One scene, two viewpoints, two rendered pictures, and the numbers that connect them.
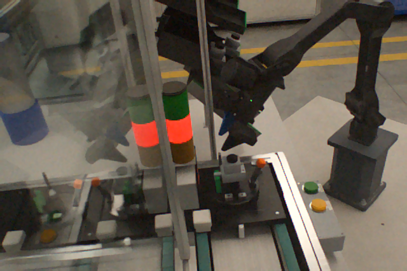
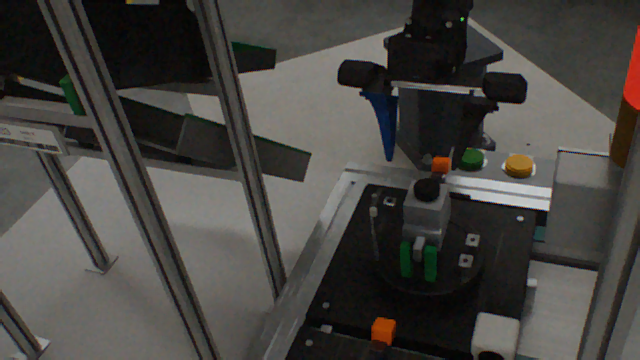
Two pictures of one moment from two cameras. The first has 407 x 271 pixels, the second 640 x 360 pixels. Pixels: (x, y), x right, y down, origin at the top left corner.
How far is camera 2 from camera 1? 0.82 m
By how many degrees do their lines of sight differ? 50
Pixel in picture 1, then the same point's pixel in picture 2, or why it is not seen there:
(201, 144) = (157, 295)
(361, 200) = (483, 138)
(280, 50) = not seen: outside the picture
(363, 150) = (475, 54)
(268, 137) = (235, 186)
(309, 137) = (282, 139)
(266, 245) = (558, 277)
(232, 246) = (543, 329)
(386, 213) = (508, 132)
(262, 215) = (517, 239)
